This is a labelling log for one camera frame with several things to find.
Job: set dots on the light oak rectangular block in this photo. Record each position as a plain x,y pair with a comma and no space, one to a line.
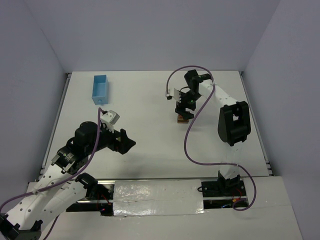
180,118

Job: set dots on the silver tape strip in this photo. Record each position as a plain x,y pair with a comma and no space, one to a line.
157,198

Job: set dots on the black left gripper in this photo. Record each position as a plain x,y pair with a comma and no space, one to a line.
120,142

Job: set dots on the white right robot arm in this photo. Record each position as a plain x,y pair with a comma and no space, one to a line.
233,125

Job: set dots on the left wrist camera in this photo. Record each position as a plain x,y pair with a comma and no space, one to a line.
109,118

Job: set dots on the blue wooden drawer box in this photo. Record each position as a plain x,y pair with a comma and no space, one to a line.
100,90

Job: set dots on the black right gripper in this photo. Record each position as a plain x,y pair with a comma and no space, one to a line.
183,111

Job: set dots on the walnut base block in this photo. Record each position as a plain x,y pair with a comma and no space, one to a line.
182,121

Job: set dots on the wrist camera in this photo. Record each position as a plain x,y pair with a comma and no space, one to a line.
109,118
173,93

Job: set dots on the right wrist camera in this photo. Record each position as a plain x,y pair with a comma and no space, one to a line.
173,93

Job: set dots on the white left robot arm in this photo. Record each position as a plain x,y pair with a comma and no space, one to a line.
63,183

